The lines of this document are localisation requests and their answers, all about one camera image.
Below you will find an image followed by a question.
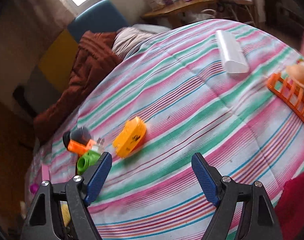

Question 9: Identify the green white plastic toy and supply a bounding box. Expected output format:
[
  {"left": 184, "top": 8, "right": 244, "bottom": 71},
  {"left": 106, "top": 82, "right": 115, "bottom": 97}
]
[{"left": 76, "top": 146, "right": 105, "bottom": 175}]

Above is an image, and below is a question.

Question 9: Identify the yellow plastic toy block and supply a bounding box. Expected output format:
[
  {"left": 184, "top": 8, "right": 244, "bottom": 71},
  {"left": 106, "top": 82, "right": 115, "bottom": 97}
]
[{"left": 112, "top": 116, "right": 146, "bottom": 158}]

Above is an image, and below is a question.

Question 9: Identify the magenta round toy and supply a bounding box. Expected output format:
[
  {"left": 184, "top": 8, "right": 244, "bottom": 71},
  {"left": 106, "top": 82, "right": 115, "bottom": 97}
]
[{"left": 29, "top": 183, "right": 39, "bottom": 195}]

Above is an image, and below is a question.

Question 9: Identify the pink tray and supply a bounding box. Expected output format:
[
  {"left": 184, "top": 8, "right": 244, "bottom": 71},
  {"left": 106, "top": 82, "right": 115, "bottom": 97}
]
[{"left": 41, "top": 164, "right": 50, "bottom": 181}]

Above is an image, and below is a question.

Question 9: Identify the red cloth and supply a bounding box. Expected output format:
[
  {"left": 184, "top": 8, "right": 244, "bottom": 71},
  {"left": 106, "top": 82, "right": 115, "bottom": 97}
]
[{"left": 275, "top": 172, "right": 304, "bottom": 239}]

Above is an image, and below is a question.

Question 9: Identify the orange plastic block toy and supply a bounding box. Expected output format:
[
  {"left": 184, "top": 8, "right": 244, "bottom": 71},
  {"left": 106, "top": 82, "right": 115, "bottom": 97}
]
[{"left": 67, "top": 139, "right": 96, "bottom": 156}]

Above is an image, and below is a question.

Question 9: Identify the grey jar black lid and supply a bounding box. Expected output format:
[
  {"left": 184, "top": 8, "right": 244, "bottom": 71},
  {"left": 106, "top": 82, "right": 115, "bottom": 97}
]
[{"left": 62, "top": 126, "right": 92, "bottom": 148}]

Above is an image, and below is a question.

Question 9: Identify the orange plastic rack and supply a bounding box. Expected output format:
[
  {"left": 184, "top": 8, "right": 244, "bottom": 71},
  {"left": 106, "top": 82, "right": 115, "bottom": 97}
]
[{"left": 266, "top": 73, "right": 304, "bottom": 123}]

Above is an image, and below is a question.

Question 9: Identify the striped bed cover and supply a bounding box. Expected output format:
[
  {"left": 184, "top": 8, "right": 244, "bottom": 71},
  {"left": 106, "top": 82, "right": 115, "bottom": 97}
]
[{"left": 27, "top": 20, "right": 304, "bottom": 239}]

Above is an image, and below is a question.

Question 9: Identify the multicolour padded headboard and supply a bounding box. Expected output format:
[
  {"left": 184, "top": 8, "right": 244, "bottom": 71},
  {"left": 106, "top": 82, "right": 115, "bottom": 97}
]
[{"left": 13, "top": 0, "right": 129, "bottom": 118}]

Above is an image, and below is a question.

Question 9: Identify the white translucent plastic case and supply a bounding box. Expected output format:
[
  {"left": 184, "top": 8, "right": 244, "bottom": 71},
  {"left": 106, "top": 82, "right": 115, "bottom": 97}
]
[{"left": 215, "top": 30, "right": 250, "bottom": 74}]

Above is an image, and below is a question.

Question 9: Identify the rust brown quilt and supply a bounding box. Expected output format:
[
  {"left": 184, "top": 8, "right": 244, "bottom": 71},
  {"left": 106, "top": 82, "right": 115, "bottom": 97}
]
[{"left": 34, "top": 31, "right": 121, "bottom": 144}]

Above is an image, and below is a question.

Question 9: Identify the striped pink pillow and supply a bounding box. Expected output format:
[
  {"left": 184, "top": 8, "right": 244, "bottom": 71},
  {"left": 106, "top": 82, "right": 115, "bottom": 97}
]
[{"left": 112, "top": 27, "right": 156, "bottom": 60}]

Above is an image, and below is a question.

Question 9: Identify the folding chair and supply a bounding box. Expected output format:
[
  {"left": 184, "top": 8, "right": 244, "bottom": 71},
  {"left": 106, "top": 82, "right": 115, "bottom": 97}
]
[{"left": 219, "top": 0, "right": 257, "bottom": 27}]

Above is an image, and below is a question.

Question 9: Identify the wooden bedside table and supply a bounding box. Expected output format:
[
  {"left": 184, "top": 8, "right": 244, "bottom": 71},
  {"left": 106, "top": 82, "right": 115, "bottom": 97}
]
[{"left": 140, "top": 0, "right": 219, "bottom": 29}]

